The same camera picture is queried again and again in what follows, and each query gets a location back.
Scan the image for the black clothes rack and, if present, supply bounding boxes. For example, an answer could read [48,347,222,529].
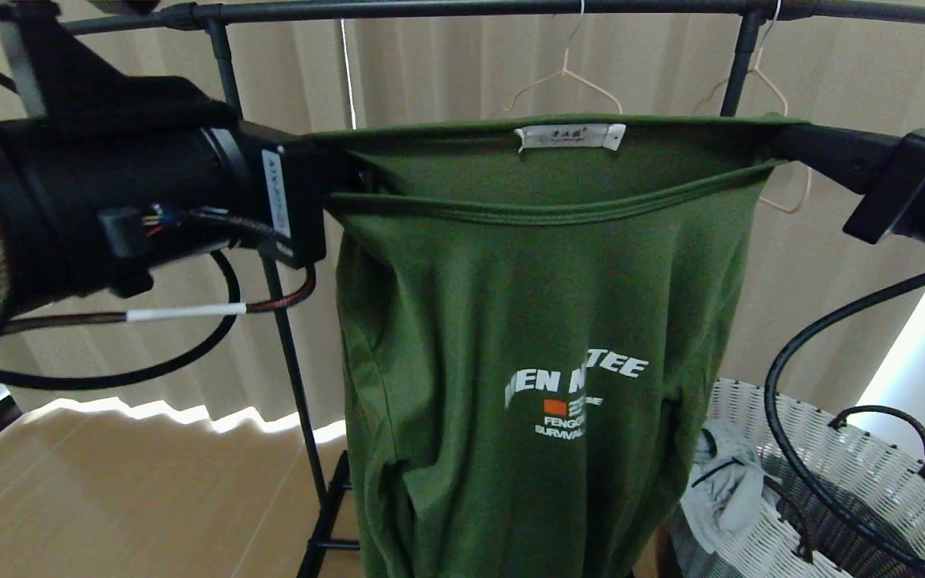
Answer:
[61,0,925,578]

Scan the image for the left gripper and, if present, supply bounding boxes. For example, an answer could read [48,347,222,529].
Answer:
[0,119,328,310]

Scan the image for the beige curtain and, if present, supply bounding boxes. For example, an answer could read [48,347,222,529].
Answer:
[0,0,925,426]

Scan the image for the green printed t-shirt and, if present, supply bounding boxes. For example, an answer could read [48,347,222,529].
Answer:
[302,112,809,578]

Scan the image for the pink clothes hanger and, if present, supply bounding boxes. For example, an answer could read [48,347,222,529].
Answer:
[691,0,813,214]
[503,0,624,116]

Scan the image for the pale grey garment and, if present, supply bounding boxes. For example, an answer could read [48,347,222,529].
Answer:
[679,417,780,555]

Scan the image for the white laundry basket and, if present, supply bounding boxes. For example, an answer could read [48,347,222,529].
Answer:
[671,377,925,578]

